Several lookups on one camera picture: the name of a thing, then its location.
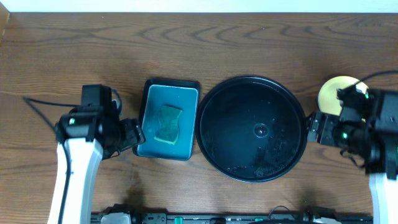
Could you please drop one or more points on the yellow plate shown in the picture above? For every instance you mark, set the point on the yellow plate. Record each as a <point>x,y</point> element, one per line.
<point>330,101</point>

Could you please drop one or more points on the black round tray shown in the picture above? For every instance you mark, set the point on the black round tray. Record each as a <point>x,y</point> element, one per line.
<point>251,129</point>

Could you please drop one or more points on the black rectangular water tray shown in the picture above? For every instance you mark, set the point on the black rectangular water tray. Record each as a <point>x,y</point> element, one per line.
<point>178,94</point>

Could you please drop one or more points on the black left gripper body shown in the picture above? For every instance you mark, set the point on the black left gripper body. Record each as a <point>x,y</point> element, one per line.
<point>132,134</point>

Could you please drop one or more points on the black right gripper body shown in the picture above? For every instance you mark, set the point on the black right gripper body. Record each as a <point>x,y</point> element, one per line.
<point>336,132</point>

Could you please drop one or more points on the green scrubbing sponge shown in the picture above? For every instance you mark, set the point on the green scrubbing sponge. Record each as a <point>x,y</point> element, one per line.
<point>168,125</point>

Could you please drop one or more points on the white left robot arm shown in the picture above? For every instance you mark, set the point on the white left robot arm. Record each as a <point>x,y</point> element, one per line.
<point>85,138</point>

